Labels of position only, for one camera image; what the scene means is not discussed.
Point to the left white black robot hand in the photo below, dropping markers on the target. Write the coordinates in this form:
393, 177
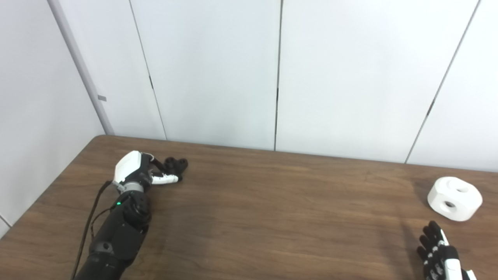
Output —
128, 167

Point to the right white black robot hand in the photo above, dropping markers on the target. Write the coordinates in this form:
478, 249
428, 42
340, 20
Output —
443, 258

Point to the black flanged holder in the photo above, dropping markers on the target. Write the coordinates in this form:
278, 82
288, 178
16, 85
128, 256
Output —
177, 165

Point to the round white piece with hole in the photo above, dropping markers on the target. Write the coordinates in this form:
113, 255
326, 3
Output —
461, 194

